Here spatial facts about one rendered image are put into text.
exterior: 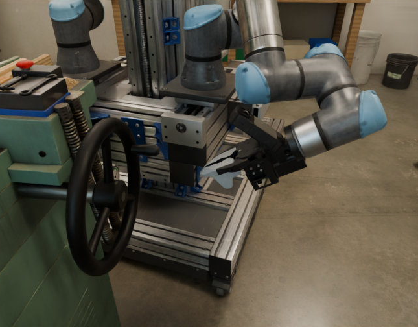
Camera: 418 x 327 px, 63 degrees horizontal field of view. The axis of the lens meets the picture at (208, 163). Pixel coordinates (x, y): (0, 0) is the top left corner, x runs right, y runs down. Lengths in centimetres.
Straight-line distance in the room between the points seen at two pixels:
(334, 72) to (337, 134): 12
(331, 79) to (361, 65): 314
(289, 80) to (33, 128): 45
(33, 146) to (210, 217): 97
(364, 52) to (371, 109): 314
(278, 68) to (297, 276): 112
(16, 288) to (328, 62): 73
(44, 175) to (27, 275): 23
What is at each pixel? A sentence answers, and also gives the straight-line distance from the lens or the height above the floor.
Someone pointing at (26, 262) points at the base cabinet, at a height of 67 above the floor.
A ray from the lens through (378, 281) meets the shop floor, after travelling 169.
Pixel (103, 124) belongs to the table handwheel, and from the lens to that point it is 60.
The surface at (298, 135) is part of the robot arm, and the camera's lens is 64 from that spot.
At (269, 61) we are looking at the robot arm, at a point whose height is 103.
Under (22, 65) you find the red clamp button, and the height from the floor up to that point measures 102.
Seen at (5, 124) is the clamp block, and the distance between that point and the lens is 68.
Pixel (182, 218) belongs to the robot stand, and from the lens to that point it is 149.
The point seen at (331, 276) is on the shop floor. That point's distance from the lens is 164.
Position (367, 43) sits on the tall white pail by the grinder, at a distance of 375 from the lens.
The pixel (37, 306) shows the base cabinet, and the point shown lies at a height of 56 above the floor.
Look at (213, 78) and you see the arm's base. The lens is 110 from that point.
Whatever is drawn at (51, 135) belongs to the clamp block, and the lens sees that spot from 64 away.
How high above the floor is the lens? 121
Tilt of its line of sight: 33 degrees down
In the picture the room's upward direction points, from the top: straight up
